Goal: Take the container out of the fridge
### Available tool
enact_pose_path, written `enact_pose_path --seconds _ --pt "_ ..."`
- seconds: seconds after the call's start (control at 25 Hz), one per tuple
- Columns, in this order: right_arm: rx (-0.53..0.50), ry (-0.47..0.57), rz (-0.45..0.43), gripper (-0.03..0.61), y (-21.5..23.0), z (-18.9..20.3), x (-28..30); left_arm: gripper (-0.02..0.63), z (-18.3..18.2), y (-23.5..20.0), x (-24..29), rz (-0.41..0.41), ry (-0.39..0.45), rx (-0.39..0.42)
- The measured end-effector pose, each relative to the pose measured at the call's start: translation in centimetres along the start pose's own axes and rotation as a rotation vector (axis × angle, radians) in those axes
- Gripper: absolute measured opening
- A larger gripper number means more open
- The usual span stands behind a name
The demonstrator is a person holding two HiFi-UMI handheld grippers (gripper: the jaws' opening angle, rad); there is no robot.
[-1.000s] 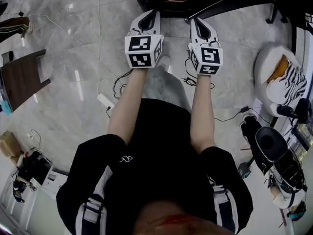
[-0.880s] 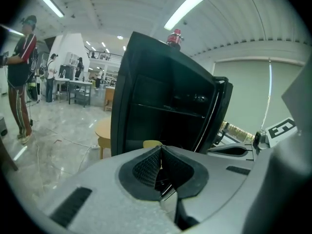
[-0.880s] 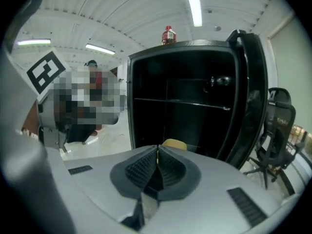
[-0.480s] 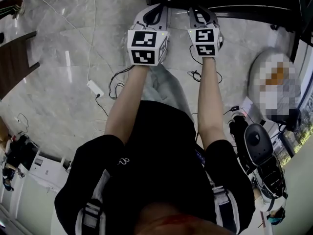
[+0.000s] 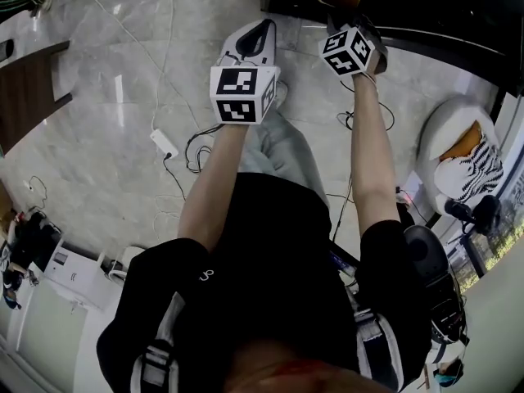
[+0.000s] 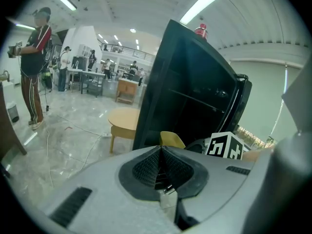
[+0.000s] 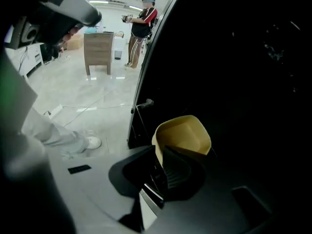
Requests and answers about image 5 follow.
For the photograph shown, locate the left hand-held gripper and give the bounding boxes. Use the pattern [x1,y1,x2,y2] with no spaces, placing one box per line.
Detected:
[209,18,282,126]

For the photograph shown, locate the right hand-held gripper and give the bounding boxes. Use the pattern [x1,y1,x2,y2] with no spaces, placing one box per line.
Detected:
[318,12,389,78]

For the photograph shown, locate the person's left forearm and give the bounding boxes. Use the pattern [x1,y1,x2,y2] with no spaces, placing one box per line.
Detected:
[177,122,251,254]

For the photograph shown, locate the person's right forearm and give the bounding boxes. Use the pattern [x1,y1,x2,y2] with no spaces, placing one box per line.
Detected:
[350,71,403,237]

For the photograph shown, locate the person's white shoe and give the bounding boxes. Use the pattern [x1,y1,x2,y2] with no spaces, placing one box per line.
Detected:
[271,79,290,111]

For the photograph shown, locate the person's grey trouser leg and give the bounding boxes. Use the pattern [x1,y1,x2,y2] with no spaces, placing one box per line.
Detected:
[237,107,331,209]

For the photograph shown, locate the white power adapter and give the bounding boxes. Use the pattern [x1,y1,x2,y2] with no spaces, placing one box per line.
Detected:
[149,128,180,160]

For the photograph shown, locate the white beanbag seat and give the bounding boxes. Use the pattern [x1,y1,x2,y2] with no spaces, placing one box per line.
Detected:
[414,94,505,217]

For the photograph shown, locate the orange cushion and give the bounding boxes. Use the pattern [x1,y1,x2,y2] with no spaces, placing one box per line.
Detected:
[443,120,485,161]

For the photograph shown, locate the striped black white cloth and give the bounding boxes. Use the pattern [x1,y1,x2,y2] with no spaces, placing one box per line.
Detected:
[433,133,505,203]

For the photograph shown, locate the person's black shirt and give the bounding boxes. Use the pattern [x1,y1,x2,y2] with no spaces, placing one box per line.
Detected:
[96,172,434,393]

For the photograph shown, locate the white machine housing with display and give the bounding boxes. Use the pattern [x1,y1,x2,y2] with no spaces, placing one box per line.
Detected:
[42,238,129,311]

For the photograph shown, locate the person's face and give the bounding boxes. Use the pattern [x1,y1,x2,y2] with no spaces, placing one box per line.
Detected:
[223,340,394,393]

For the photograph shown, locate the black coiled cable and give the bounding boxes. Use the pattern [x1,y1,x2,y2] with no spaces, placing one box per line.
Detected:
[183,123,225,174]

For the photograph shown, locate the long white cable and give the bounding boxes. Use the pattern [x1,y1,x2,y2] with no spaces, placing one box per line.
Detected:
[67,0,193,133]

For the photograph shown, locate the white navy harness strap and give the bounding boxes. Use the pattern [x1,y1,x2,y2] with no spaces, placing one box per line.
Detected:
[129,292,187,393]
[346,287,406,391]

